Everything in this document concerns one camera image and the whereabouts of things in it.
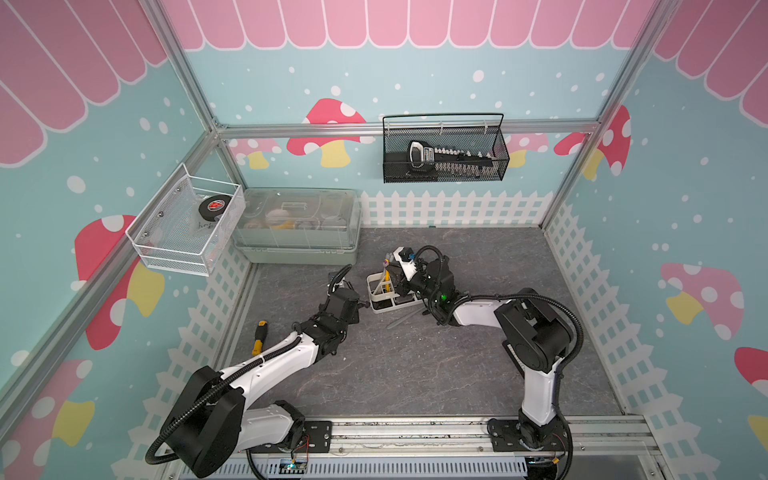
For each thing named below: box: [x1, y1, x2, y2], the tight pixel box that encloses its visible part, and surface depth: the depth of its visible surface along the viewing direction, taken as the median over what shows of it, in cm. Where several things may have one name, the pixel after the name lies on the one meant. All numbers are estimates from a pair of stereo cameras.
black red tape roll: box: [198, 195, 232, 222], surface depth 80 cm
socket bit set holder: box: [408, 140, 494, 175], surface depth 91 cm
